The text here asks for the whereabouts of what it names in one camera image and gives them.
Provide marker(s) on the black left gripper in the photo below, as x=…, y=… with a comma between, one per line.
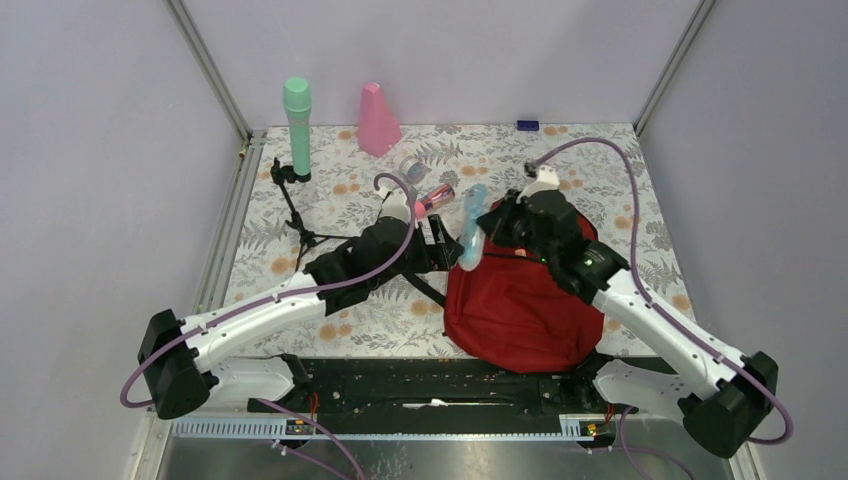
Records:
x=442, y=254

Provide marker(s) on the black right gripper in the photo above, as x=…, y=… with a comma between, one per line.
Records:
x=496, y=223

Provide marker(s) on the red backpack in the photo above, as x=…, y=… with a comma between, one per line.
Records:
x=509, y=312

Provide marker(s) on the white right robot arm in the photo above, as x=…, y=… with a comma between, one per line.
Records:
x=719, y=394

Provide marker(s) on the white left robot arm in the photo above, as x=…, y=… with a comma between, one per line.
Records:
x=187, y=362

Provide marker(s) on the pink capped tube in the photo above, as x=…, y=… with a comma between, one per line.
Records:
x=436, y=198

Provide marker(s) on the clear glitter jar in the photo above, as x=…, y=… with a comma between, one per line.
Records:
x=413, y=170

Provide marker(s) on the small blue block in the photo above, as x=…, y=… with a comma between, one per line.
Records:
x=527, y=125

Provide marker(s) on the pink cone block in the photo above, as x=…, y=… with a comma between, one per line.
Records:
x=378, y=129

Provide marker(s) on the floral table mat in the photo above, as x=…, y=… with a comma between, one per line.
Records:
x=601, y=170

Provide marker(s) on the black mini tripod stand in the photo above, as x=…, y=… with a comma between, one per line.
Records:
x=282, y=176

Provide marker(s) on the green toy microphone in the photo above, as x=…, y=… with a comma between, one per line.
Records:
x=297, y=104

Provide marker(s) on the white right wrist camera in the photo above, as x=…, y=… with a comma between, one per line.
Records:
x=546, y=179

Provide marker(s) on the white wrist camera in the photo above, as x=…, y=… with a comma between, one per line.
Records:
x=395, y=205
x=546, y=179

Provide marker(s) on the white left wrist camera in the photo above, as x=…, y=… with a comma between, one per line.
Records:
x=395, y=205

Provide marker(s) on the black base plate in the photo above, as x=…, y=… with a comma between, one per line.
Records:
x=434, y=397

